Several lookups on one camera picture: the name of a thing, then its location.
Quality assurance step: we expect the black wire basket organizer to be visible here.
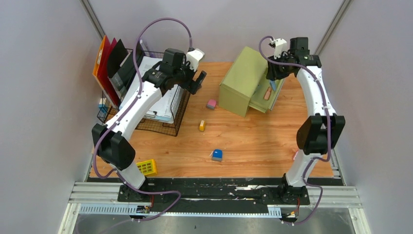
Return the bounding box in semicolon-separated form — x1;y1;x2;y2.
97;50;189;137

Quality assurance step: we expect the pink eraser block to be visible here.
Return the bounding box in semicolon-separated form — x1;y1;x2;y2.
206;99;217;110

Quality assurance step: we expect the orange highlighter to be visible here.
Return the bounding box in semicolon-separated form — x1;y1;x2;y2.
263;87;272;100

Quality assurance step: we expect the green drawer cabinet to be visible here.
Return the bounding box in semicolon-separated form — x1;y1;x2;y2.
218;46;284;117

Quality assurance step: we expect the yellow eraser block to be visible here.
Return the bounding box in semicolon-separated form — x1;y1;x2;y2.
199;120;206;132

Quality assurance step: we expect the blue clipboard with papers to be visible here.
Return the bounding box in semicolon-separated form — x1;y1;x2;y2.
119;56;183;123

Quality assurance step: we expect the black folder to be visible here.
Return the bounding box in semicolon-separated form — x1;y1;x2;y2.
107;39;136;99

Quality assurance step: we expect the blue stamp block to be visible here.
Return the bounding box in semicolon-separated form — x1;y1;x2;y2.
211;149;223;162

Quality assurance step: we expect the red folder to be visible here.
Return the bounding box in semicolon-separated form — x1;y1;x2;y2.
106;46;120;108

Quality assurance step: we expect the orange folder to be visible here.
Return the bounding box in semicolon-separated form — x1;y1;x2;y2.
93;35;111;95

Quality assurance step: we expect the blue highlighter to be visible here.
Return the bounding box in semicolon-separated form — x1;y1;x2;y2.
269;80;277;91

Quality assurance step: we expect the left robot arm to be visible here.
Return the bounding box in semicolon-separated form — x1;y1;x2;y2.
92;48;207;201

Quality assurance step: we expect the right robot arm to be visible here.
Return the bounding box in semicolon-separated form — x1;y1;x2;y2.
264;36;345;204

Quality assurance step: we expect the blue white block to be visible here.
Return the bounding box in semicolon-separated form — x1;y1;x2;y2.
98;97;108;113

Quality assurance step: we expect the yellow grid box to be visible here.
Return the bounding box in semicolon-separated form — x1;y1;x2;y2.
136;159;158;176

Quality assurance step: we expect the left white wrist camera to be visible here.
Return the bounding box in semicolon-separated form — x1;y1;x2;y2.
186;48;205;72

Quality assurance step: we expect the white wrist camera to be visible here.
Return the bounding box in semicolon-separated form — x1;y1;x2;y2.
186;48;205;72
271;38;288;59

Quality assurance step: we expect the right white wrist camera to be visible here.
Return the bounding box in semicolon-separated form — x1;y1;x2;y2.
271;38;288;59

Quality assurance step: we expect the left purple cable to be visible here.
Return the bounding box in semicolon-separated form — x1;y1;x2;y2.
92;18;193;223

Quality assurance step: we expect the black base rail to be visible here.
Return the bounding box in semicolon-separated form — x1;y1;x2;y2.
89;176;344;215

